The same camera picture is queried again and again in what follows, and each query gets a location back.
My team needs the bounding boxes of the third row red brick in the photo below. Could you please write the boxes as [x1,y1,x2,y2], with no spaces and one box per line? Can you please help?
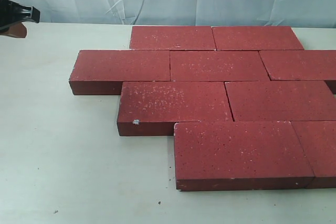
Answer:
[225,81,335,121]

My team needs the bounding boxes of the white-flecked red brick chipped corner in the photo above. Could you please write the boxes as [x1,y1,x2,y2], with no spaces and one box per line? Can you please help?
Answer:
[117,82,233,136]

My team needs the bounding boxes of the front row right red brick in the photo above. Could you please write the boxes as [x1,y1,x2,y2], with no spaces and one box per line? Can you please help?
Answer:
[292,121,335,189]

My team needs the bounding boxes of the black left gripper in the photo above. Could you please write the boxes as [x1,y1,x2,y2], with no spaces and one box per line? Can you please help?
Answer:
[1,0,40,38]

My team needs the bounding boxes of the front row left red brick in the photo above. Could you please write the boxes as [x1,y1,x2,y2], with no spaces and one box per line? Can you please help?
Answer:
[174,121,314,191]

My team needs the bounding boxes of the back row left red brick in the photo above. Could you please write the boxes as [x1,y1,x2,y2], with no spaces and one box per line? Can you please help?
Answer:
[130,26,216,51]

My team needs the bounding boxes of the second row right red brick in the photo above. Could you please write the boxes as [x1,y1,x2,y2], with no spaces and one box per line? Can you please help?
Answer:
[259,50,335,94]

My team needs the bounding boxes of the back row right red brick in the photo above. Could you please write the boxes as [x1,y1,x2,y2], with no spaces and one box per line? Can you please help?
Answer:
[212,26,304,51]

